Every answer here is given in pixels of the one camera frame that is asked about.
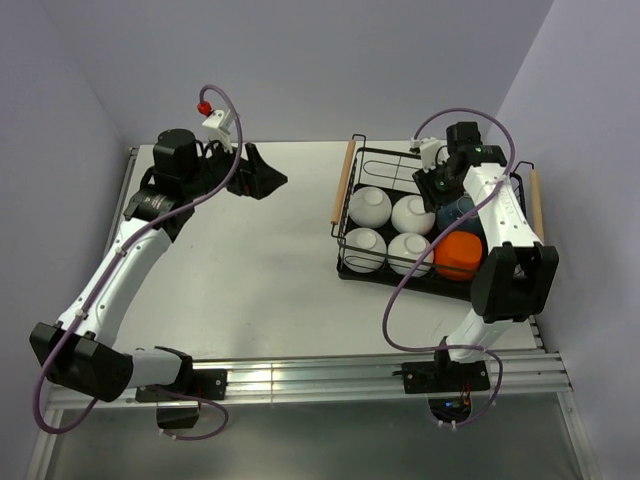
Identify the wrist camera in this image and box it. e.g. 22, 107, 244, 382
409, 137, 443, 171
197, 101, 238, 153

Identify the black wire dish rack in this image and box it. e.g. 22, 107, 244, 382
331, 134, 535, 301

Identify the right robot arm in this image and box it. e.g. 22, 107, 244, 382
413, 122, 559, 390

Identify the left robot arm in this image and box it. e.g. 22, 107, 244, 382
30, 129, 288, 402

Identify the orange bowl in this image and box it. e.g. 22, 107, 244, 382
435, 231, 483, 282

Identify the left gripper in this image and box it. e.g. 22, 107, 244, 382
183, 135, 287, 200

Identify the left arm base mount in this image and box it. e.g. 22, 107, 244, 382
135, 369, 230, 441

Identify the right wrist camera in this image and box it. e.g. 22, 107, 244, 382
409, 137, 443, 171

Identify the single white bowl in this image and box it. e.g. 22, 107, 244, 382
343, 228, 387, 274

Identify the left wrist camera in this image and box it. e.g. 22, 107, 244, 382
197, 101, 238, 153

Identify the blue ceramic bowl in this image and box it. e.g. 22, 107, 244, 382
436, 195, 482, 235

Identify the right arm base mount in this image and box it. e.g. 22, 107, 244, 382
395, 361, 491, 422

